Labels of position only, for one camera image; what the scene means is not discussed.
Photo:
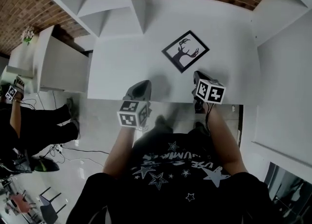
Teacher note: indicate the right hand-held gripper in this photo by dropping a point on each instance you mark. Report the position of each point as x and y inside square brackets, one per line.
[214, 95]

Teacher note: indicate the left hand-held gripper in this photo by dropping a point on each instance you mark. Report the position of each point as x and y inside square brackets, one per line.
[128, 119]

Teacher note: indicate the pink chair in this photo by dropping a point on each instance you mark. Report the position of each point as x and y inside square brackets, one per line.
[20, 201]

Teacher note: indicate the small potted pink flowers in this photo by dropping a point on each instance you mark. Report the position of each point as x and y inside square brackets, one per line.
[27, 34]

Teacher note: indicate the black chair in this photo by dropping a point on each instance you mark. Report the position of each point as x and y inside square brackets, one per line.
[48, 212]

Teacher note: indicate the black green bag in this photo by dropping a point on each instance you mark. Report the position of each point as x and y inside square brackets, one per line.
[46, 165]

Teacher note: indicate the white side table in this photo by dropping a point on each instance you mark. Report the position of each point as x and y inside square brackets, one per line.
[63, 67]

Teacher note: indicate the white power strip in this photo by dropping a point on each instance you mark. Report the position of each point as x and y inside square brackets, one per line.
[55, 150]

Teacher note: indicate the person's right shoe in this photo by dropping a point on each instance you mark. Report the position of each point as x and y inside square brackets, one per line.
[198, 126]

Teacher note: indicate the person's left shoe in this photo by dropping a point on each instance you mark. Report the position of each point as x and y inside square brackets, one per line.
[163, 123]

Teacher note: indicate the framed deer silhouette picture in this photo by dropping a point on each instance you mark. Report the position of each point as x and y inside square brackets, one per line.
[185, 52]

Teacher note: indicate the person's left forearm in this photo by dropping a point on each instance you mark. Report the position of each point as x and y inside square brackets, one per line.
[122, 149]

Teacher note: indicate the person's shoe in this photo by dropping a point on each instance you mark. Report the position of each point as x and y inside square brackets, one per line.
[198, 126]
[163, 123]

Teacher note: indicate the person's black star-print shirt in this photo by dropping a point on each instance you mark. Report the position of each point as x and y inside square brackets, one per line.
[170, 206]

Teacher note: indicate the person's right forearm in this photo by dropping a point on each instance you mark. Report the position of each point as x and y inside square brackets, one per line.
[224, 145]

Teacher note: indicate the dark glass window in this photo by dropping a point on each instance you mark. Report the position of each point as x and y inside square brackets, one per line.
[287, 193]

